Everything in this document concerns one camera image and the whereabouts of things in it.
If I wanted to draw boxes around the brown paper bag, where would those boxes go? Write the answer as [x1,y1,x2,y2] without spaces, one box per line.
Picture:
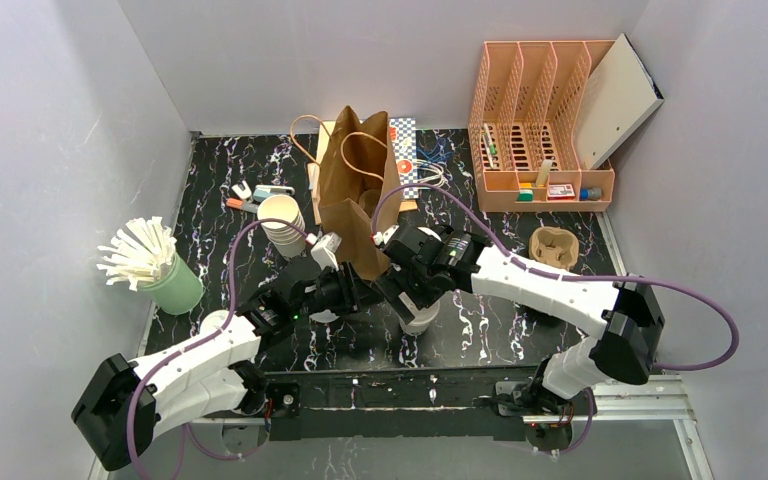
[290,106,401,281]

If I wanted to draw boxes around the cardboard cup carrier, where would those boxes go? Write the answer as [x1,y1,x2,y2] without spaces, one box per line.
[528,227,580,271]

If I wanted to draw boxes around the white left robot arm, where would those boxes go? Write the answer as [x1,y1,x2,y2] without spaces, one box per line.
[71,257,383,471]

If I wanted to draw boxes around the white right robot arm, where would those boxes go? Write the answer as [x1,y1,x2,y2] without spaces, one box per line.
[371,225,664,398]

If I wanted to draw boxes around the stack of white lids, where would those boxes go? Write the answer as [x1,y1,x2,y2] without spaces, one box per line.
[257,195,306,258]

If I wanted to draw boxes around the checkered paper sheet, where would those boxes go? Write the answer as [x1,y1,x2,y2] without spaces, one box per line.
[389,117,419,185]

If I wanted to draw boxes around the green cup of stirrers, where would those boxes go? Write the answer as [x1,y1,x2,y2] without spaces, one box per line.
[96,216,204,315]

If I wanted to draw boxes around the orange file organizer rack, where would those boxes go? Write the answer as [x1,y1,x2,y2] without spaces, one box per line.
[467,40,615,213]

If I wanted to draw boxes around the white folder board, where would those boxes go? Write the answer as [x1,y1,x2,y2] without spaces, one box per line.
[573,34,664,170]

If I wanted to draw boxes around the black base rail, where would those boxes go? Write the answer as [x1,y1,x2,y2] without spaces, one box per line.
[245,368,584,428]

